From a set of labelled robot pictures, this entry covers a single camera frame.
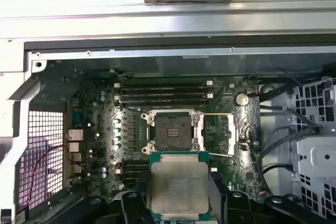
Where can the silver green CPU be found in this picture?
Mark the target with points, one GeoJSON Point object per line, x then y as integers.
{"type": "Point", "coordinates": [178, 182]}

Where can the CPU socket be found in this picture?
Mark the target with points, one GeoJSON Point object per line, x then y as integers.
{"type": "Point", "coordinates": [170, 121]}

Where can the black RAM slot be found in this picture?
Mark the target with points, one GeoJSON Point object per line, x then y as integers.
{"type": "Point", "coordinates": [134, 181]}
{"type": "Point", "coordinates": [162, 88]}
{"type": "Point", "coordinates": [162, 95]}
{"type": "Point", "coordinates": [162, 82]}
{"type": "Point", "coordinates": [162, 101]}
{"type": "Point", "coordinates": [134, 175]}
{"type": "Point", "coordinates": [134, 168]}
{"type": "Point", "coordinates": [134, 162]}

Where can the blue rear port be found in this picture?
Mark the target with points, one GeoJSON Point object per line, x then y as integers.
{"type": "Point", "coordinates": [78, 117]}

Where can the green motherboard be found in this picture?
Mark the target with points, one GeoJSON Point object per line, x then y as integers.
{"type": "Point", "coordinates": [223, 140]}

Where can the silver finned heat sink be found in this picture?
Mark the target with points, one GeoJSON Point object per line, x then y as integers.
{"type": "Point", "coordinates": [128, 129]}
{"type": "Point", "coordinates": [242, 124]}

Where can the metal socket cover frame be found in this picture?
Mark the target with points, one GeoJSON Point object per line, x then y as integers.
{"type": "Point", "coordinates": [231, 134]}

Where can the silver perforated drive cage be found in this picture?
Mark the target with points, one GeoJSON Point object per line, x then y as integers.
{"type": "Point", "coordinates": [315, 155]}

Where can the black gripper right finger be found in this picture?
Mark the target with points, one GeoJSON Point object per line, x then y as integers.
{"type": "Point", "coordinates": [236, 208]}

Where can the round coin battery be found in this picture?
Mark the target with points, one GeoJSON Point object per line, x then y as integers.
{"type": "Point", "coordinates": [241, 100]}

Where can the black PC case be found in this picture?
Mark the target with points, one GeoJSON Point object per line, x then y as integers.
{"type": "Point", "coordinates": [168, 56]}

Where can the silver rear port block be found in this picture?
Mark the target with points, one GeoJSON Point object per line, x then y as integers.
{"type": "Point", "coordinates": [76, 169]}
{"type": "Point", "coordinates": [75, 158]}
{"type": "Point", "coordinates": [74, 134]}
{"type": "Point", "coordinates": [73, 147]}

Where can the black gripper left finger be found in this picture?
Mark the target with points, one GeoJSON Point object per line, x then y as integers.
{"type": "Point", "coordinates": [131, 208]}

